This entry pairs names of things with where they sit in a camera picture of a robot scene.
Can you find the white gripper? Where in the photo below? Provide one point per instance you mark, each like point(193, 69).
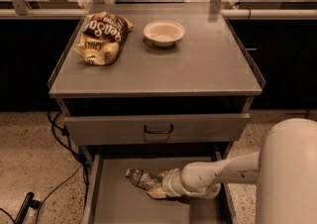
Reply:
point(168, 182)

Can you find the clear plastic water bottle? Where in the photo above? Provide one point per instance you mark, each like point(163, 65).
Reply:
point(142, 179)

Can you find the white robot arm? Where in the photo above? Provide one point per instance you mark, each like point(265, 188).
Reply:
point(284, 171)

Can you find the open grey middle drawer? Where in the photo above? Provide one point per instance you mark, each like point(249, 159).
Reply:
point(112, 199)

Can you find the grey top drawer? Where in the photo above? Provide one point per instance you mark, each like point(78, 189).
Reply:
point(122, 130)

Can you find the grey metal drawer cabinet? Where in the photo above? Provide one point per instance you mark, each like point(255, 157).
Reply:
point(207, 72)

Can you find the black floor device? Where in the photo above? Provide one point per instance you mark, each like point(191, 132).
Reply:
point(29, 202)

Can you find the white paper bowl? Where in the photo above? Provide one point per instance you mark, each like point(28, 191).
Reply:
point(164, 33)

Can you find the brown yellow chip bag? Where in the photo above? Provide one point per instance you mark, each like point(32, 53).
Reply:
point(103, 38)

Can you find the black drawer handle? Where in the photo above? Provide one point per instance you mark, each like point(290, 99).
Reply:
point(158, 132)

